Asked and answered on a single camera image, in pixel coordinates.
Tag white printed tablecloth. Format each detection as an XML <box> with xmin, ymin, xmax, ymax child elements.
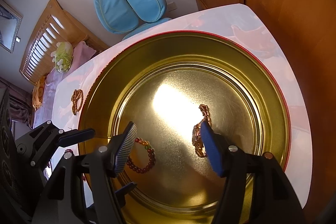
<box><xmin>52</xmin><ymin>5</ymin><xmax>312</xmax><ymax>223</ymax></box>

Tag brown wooden bead necklace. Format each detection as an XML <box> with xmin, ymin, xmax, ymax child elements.
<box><xmin>71</xmin><ymin>89</ymin><xmax>84</xmax><ymax>116</ymax></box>

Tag wooden bed headboard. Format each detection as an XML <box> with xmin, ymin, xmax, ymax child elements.
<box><xmin>19</xmin><ymin>0</ymin><xmax>109</xmax><ymax>85</ymax></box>

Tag framed wall picture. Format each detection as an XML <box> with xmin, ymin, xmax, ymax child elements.
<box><xmin>0</xmin><ymin>0</ymin><xmax>23</xmax><ymax>53</ymax></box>

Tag gold chain watch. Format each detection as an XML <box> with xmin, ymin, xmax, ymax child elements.
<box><xmin>191</xmin><ymin>103</ymin><xmax>213</xmax><ymax>158</ymax></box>

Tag blue padded chair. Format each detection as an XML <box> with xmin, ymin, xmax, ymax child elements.
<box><xmin>94</xmin><ymin>0</ymin><xmax>170</xmax><ymax>39</ymax></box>

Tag pink bed sheet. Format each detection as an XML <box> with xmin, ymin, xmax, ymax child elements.
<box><xmin>33</xmin><ymin>41</ymin><xmax>96</xmax><ymax>128</ymax></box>

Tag dark red bead bracelet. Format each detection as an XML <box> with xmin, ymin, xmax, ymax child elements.
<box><xmin>126</xmin><ymin>137</ymin><xmax>157</xmax><ymax>175</ymax></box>

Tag wooden wardrobe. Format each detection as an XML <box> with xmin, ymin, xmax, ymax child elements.
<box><xmin>196</xmin><ymin>0</ymin><xmax>335</xmax><ymax>223</ymax></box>

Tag orange pillow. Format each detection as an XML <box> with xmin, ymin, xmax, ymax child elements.
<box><xmin>32</xmin><ymin>76</ymin><xmax>46</xmax><ymax>110</ymax></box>

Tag red gold round tin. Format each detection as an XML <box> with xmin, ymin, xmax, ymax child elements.
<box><xmin>79</xmin><ymin>31</ymin><xmax>291</xmax><ymax>223</ymax></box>

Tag green cabbage plush toy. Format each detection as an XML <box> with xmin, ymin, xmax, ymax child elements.
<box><xmin>51</xmin><ymin>42</ymin><xmax>74</xmax><ymax>73</ymax></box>

